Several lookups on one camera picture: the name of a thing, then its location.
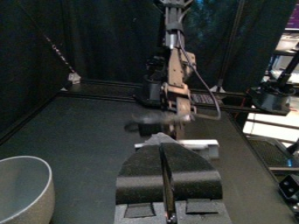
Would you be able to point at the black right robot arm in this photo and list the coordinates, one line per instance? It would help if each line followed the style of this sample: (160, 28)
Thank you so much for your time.
(175, 61)

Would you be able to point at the grey triangular chip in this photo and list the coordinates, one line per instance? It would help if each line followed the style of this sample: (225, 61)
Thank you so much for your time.
(160, 138)

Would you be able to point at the grey speckled bowl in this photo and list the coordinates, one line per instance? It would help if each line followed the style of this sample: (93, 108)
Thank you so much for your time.
(22, 189)

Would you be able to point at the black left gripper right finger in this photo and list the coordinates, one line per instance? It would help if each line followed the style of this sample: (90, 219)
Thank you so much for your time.
(193, 175)

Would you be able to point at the white rectangular block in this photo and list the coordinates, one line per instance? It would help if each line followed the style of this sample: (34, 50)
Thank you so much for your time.
(200, 145)

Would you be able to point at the black frame rail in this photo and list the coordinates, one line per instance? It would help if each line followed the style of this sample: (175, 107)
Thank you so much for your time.
(100, 92)

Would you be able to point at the thin frame rod white foot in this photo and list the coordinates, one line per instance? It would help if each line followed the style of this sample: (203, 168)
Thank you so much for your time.
(64, 59)
(231, 43)

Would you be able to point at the black metal corner bracket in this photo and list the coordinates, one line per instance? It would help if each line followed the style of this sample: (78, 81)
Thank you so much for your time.
(289, 189)

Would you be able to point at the black mesh panel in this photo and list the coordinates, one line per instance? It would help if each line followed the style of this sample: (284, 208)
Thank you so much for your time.
(272, 153)

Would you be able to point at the black cloth curtain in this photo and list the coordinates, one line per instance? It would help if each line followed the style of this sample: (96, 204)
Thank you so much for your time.
(97, 38)

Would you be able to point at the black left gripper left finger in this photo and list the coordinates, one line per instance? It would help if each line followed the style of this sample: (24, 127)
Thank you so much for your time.
(140, 175)

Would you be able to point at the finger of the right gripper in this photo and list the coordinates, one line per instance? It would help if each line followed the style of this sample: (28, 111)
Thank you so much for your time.
(145, 121)
(175, 129)

